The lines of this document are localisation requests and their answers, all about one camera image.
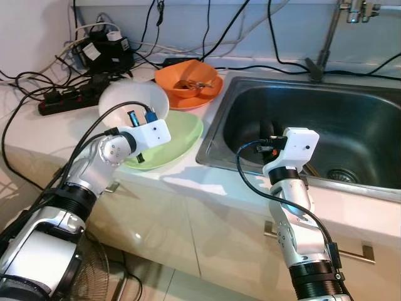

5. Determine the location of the white bowl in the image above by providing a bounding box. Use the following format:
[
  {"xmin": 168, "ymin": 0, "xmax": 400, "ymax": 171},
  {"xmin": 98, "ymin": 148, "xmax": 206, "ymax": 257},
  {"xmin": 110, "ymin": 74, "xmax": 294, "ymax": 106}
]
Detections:
[{"xmin": 98, "ymin": 78, "xmax": 170, "ymax": 130}]

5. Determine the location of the light green plate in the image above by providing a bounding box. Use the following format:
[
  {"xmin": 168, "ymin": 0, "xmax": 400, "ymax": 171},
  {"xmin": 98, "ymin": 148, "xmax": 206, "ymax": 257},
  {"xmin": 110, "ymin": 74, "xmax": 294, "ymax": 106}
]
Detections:
[{"xmin": 122, "ymin": 109, "xmax": 205, "ymax": 172}]

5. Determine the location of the wooden chopstick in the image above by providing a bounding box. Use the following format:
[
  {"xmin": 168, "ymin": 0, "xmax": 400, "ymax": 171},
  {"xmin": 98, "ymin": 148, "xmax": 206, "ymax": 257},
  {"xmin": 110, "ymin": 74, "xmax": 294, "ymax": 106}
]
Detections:
[{"xmin": 306, "ymin": 162, "xmax": 325, "ymax": 179}]

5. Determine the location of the stainless steel sink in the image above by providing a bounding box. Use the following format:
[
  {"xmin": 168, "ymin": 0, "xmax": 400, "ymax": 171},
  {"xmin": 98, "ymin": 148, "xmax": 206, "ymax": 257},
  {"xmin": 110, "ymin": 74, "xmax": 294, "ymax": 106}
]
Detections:
[{"xmin": 196, "ymin": 75, "xmax": 401, "ymax": 203}]

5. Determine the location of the sink drain strainer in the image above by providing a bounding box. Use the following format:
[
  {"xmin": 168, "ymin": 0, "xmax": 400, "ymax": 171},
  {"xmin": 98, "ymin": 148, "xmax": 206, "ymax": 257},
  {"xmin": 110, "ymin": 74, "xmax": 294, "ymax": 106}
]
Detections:
[{"xmin": 325, "ymin": 166, "xmax": 358, "ymax": 184}]

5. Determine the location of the orange bowl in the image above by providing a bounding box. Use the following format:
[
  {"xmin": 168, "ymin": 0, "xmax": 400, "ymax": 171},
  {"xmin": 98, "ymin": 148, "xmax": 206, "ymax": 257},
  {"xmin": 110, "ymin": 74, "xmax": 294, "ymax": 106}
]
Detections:
[{"xmin": 154, "ymin": 59, "xmax": 219, "ymax": 98}]

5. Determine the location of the black power strip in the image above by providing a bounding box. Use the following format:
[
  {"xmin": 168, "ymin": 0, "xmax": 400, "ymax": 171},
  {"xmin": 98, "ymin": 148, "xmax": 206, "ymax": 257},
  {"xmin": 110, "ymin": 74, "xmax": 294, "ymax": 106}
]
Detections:
[{"xmin": 37, "ymin": 78, "xmax": 112, "ymax": 117}]

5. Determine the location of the flat black adapter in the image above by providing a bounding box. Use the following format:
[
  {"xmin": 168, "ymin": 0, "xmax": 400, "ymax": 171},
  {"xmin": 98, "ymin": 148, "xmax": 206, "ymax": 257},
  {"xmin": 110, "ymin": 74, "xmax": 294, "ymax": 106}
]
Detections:
[{"xmin": 162, "ymin": 57, "xmax": 196, "ymax": 69}]

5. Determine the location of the metal faucet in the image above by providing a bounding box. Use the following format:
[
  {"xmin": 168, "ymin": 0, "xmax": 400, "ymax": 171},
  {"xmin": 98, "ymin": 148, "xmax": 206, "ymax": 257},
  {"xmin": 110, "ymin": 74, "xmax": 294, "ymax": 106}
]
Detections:
[{"xmin": 305, "ymin": 0, "xmax": 382, "ymax": 83}]

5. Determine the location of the black charger block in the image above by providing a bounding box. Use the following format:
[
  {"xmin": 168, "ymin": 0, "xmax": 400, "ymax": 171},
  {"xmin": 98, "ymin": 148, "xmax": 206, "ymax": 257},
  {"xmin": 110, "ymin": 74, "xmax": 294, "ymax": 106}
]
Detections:
[{"xmin": 76, "ymin": 28, "xmax": 136, "ymax": 77}]

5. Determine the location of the black floor fan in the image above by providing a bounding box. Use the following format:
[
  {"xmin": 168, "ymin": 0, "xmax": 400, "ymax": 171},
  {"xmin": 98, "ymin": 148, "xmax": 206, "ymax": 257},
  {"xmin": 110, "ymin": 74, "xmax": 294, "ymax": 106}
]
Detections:
[{"xmin": 65, "ymin": 240, "xmax": 112, "ymax": 301}]

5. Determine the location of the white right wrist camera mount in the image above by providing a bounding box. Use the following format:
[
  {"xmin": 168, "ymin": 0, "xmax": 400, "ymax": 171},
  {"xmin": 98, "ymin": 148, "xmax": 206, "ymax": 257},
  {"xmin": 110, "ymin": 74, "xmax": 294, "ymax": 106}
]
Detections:
[{"xmin": 263, "ymin": 127, "xmax": 321, "ymax": 178}]

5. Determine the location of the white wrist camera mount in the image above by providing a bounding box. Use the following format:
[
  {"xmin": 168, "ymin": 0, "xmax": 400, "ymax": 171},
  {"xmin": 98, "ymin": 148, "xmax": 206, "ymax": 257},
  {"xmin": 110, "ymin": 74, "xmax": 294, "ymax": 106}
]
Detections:
[
  {"xmin": 263, "ymin": 127, "xmax": 321, "ymax": 178},
  {"xmin": 118, "ymin": 119, "xmax": 172, "ymax": 155}
]

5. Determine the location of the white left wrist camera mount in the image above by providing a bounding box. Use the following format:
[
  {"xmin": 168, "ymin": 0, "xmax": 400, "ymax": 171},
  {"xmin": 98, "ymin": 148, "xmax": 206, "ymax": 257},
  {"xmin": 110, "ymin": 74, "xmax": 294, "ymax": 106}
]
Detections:
[{"xmin": 118, "ymin": 119, "xmax": 172, "ymax": 155}]

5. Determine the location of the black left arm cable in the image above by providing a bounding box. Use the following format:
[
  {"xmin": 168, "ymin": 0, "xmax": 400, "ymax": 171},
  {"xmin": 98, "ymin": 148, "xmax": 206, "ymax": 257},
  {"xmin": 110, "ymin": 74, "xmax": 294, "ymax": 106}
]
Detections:
[{"xmin": 34, "ymin": 100, "xmax": 152, "ymax": 211}]

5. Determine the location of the black power cable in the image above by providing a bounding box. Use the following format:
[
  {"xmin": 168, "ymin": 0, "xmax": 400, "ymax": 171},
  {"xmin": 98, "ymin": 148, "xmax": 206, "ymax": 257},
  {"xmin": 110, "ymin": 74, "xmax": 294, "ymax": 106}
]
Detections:
[
  {"xmin": 268, "ymin": 0, "xmax": 314, "ymax": 67},
  {"xmin": 188, "ymin": 0, "xmax": 253, "ymax": 63}
]

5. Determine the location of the white water hose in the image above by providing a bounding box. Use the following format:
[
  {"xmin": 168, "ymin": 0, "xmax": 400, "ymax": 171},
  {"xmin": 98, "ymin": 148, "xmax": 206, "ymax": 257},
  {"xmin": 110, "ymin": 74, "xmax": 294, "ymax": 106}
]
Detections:
[{"xmin": 375, "ymin": 4, "xmax": 401, "ymax": 14}]

